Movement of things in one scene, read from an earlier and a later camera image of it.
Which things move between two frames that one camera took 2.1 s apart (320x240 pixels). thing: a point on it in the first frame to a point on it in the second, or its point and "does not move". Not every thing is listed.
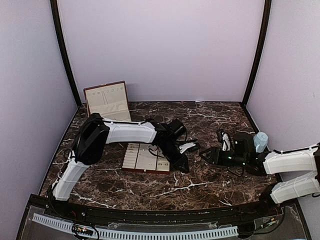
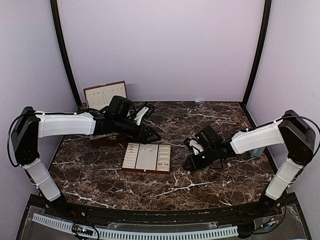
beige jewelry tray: x=145 y=157 does not move
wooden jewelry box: x=110 y=101 does not move
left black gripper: x=178 y=162 to x=143 y=138
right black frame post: x=263 y=43 does not move
